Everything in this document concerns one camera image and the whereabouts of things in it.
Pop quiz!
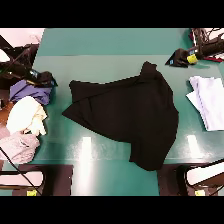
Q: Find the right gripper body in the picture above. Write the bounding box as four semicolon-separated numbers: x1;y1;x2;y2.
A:
165;48;200;69

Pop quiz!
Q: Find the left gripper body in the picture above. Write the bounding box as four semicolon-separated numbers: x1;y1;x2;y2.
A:
31;70;58;89

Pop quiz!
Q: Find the black T-shirt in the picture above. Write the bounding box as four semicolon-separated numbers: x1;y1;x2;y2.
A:
61;61;180;172

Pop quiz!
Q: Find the purple garment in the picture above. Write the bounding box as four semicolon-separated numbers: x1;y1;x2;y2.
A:
9;79;54;106

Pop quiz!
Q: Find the cream garment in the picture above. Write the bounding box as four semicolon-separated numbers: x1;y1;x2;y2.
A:
5;95;49;137

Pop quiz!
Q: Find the white garment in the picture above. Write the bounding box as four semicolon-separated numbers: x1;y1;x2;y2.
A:
185;75;224;132

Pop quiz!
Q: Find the black cable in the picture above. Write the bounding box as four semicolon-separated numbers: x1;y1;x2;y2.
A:
0;145;44;197

